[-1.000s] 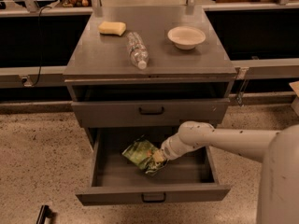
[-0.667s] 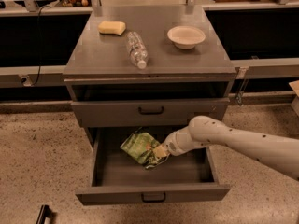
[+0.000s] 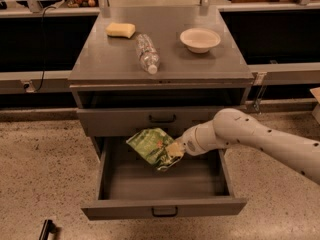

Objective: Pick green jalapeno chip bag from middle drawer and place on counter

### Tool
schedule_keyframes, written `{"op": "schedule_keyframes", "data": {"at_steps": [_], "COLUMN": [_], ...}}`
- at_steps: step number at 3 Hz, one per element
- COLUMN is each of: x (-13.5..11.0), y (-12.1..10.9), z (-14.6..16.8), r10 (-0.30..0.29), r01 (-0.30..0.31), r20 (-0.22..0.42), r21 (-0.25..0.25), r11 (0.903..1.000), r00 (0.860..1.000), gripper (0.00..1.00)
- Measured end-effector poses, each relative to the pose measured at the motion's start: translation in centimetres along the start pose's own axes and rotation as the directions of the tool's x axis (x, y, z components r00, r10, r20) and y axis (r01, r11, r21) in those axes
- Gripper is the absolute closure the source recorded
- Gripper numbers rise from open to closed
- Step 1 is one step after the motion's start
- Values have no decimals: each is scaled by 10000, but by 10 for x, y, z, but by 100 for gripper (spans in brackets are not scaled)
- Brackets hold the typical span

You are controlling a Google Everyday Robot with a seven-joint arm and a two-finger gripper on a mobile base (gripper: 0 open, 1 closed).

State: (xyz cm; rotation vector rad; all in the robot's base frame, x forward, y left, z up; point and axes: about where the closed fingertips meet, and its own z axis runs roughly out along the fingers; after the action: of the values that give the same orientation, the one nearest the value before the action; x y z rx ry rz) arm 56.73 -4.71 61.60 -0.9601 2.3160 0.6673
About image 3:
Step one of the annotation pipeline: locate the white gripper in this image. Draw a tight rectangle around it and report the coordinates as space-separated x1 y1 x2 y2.
165 121 218 158

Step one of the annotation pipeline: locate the black object on floor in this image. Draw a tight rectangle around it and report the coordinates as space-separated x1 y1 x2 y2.
38 219 55 240

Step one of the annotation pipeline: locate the yellow sponge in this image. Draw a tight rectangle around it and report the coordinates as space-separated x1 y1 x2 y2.
105 22 136 38

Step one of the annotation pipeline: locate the grey metal rail frame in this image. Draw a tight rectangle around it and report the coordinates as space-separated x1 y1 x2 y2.
0 0 320 96

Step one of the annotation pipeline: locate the clear plastic water bottle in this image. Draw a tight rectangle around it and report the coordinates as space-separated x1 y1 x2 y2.
136 34 160 74

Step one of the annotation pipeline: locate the closed grey upper drawer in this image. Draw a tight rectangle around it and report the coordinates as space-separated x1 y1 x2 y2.
77 106 223 137

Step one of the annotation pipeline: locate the black power cable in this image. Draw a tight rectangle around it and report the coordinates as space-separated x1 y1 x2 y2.
34 5 58 93

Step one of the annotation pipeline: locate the white paper bowl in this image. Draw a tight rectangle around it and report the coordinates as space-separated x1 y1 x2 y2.
180 28 221 54

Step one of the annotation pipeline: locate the open grey middle drawer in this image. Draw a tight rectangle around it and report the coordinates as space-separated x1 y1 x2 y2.
82 137 247 220

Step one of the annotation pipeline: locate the grey drawer cabinet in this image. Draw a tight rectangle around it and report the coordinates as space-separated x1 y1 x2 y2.
69 6 253 151

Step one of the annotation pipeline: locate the green jalapeno chip bag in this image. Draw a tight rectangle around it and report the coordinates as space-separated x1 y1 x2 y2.
126 128 183 171

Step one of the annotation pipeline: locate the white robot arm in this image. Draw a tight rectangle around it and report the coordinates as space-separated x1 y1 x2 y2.
166 108 320 184

